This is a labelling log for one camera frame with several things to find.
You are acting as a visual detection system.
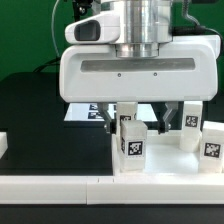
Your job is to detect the white square table top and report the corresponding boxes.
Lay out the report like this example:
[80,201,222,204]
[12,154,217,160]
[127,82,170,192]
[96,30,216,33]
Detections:
[112,131,224,176]

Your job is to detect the white part at left edge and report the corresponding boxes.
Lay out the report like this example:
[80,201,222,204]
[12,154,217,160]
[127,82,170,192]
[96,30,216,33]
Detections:
[0,132,8,159]

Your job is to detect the white marker sheet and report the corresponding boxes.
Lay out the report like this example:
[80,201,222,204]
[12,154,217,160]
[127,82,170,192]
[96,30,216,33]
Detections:
[64,103,157,122]

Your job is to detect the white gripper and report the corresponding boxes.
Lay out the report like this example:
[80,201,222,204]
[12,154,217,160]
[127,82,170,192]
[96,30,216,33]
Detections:
[59,35,220,134]

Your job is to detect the black cables behind table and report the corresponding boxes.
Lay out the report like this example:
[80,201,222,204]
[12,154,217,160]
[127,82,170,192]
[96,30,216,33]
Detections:
[33,57,62,74]

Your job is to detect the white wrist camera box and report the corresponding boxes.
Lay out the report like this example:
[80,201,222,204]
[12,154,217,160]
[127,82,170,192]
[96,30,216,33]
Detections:
[65,11,120,44]

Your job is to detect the black camera pole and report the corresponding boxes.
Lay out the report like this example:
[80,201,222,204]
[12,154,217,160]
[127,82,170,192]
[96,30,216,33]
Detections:
[72,0,101,22]

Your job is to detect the white thin cable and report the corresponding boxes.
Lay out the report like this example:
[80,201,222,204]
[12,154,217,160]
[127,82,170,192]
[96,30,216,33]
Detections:
[50,0,64,58]

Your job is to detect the white front fence bar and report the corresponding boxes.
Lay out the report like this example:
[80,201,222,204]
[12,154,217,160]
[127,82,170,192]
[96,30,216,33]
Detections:
[0,174,224,205]

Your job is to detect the grey arm hose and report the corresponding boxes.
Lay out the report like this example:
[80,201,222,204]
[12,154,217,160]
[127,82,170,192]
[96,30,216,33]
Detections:
[170,0,223,58]

